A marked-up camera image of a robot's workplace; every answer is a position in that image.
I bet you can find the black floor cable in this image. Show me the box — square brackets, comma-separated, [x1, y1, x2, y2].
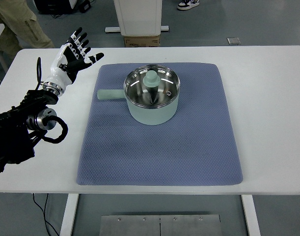
[32, 193, 60, 236]

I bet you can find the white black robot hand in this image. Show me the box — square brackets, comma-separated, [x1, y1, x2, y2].
[42, 27, 104, 96]

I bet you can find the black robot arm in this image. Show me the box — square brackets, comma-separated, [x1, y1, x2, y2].
[0, 90, 68, 173]

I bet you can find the green pot with handle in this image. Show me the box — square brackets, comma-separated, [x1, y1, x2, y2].
[97, 64, 180, 125]

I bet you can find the person in khaki trousers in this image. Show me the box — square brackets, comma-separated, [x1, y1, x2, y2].
[0, 0, 55, 57]

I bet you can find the white right table leg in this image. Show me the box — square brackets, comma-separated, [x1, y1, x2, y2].
[241, 195, 261, 236]

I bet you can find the white left table leg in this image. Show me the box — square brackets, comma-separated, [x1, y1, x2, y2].
[60, 194, 80, 236]

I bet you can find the metal floor plate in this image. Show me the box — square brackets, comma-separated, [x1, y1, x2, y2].
[99, 214, 222, 236]

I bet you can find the white pedestal stand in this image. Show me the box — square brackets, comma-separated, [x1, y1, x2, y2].
[105, 0, 169, 36]

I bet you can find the black equipment on floor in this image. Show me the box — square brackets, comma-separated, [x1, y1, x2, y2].
[33, 0, 95, 17]

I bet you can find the black white sneaker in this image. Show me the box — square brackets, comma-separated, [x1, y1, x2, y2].
[177, 0, 200, 11]

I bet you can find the grey floor socket plate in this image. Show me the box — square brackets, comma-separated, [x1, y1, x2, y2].
[227, 37, 241, 45]

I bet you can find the cardboard box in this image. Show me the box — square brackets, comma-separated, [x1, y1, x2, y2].
[124, 35, 161, 48]

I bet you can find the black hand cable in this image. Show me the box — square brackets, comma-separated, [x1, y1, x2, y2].
[34, 57, 44, 91]

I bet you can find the white table leg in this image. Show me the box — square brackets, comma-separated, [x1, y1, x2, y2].
[241, 195, 261, 236]
[60, 194, 80, 236]

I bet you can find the blue textured mat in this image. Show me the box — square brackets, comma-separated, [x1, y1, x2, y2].
[77, 62, 243, 186]

